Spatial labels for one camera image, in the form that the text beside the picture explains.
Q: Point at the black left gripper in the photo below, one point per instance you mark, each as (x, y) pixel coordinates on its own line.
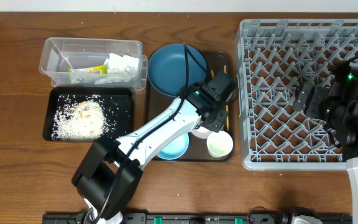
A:
(215, 120)

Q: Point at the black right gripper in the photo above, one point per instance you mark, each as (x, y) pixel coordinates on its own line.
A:
(319, 94)

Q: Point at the beige bowl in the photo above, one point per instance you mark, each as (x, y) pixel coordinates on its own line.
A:
(201, 132)

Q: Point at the white green cup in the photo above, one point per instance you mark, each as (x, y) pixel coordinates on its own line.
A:
(219, 144)

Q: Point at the white paper napkin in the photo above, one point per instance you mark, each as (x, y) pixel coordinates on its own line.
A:
(121, 64)

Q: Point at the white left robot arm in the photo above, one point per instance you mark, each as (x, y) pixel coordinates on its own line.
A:
(110, 172)

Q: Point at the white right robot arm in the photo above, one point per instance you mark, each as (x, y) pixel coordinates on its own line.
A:
(337, 106)

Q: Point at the grey dishwasher rack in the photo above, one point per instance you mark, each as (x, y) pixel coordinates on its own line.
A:
(273, 56)

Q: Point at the wooden chopstick right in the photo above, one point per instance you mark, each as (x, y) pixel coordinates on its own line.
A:
(227, 107)

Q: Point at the brown serving tray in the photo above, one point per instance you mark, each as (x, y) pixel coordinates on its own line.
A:
(157, 102)

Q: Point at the dark blue plate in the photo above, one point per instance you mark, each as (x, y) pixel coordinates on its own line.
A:
(173, 65)

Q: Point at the light blue bowl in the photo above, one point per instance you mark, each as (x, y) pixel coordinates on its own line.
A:
(176, 148)

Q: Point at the yellow green wrapper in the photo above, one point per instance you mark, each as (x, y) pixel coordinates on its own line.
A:
(90, 74)

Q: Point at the pile of rice scraps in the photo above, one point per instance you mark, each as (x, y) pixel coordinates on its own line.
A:
(84, 118)

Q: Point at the black tray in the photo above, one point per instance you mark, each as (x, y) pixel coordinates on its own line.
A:
(122, 96)

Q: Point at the clear plastic bin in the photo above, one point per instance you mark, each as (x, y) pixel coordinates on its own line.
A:
(61, 53)

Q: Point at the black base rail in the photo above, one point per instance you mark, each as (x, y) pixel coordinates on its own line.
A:
(257, 215)

